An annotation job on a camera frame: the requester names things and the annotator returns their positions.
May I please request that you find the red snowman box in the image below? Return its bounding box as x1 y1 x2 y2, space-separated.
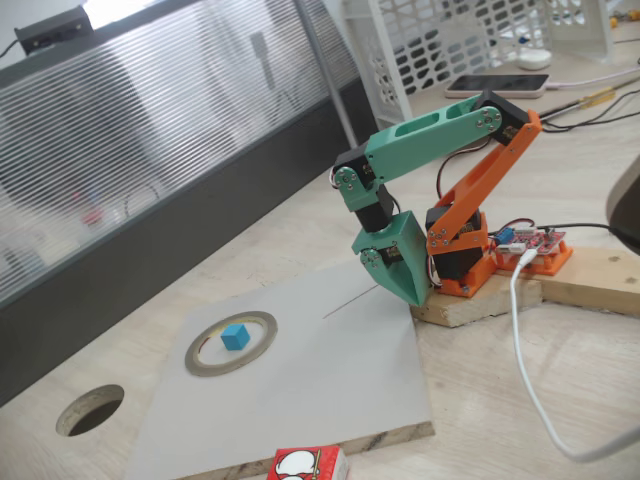
268 444 350 480

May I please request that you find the thin black cable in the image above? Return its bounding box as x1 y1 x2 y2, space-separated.
537 92 640 134

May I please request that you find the grey ribbed desk partition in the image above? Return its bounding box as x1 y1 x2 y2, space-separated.
0 0 374 409

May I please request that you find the white earbud case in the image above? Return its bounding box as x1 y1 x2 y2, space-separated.
516 48 554 71

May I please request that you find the red circuit board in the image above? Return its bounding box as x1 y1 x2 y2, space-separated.
487 224 569 257

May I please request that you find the black depth camera sensor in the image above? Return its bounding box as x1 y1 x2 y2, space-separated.
13 5 92 55

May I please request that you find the pink smartphone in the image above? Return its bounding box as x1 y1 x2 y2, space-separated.
444 73 550 100

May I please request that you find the white USB cable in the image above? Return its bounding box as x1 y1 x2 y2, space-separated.
508 249 640 464

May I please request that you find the orange circuit board holder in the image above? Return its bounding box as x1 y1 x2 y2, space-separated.
492 239 574 277

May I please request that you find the wooden base block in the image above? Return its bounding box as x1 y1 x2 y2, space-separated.
407 272 544 329

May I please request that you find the brown cardboard sheet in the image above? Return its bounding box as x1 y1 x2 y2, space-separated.
409 82 584 124

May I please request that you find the yellow handled screwdriver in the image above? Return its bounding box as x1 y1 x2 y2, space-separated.
574 74 640 109

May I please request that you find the blue cube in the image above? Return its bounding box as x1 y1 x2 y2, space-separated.
220 323 250 352

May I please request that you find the grey rounded object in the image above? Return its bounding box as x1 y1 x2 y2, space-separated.
604 153 640 236

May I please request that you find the white perforated plastic basket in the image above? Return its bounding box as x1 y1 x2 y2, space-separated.
342 0 615 131

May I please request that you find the grey board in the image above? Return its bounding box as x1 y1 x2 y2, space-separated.
122 247 435 480

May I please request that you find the thick wooden beam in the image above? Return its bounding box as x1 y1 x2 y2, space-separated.
539 244 640 317

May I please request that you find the grey tape ring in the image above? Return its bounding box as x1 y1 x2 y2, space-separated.
184 310 278 378

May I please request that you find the pale pink phone cable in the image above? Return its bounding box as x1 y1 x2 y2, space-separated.
544 67 640 92

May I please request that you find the black power cable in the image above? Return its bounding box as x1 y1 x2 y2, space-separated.
537 222 640 256

